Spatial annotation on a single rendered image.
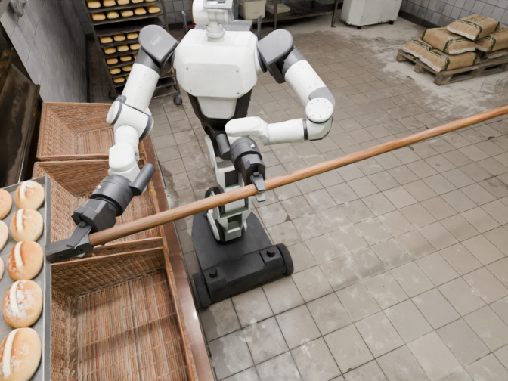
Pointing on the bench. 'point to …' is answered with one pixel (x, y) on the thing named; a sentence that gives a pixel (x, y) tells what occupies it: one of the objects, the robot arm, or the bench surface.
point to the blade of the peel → (43, 326)
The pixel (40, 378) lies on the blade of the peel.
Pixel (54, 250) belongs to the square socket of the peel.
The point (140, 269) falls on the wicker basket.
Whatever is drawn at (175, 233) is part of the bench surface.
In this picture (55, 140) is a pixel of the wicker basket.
